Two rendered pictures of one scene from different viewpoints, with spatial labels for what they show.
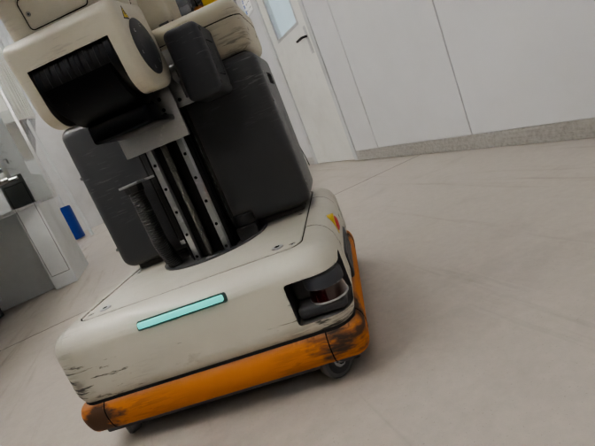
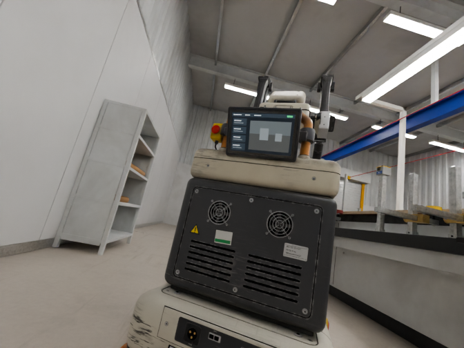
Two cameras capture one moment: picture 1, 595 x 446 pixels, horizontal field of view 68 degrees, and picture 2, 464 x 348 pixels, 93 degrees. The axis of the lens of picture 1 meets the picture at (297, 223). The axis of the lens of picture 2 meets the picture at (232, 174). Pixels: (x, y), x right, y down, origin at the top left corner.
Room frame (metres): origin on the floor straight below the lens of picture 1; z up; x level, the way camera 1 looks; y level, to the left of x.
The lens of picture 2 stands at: (2.12, 0.22, 0.55)
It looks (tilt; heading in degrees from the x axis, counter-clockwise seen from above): 12 degrees up; 190
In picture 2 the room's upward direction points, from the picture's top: 12 degrees clockwise
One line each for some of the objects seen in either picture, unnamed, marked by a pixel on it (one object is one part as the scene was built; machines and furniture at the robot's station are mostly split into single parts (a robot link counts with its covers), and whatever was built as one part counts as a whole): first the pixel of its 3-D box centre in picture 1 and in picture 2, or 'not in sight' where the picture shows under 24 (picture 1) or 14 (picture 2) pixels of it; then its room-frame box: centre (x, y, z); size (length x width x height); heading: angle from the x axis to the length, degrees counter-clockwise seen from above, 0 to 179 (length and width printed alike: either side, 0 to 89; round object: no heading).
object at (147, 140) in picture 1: (143, 81); not in sight; (0.95, 0.18, 0.68); 0.28 x 0.27 x 0.25; 80
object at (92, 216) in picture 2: not in sight; (119, 179); (-0.28, -1.54, 0.78); 0.90 x 0.45 x 1.55; 16
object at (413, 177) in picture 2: not in sight; (412, 208); (0.52, 1.18, 0.88); 0.04 x 0.04 x 0.48; 16
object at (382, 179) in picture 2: not in sight; (381, 202); (0.26, 1.11, 0.93); 0.05 x 0.04 x 0.45; 16
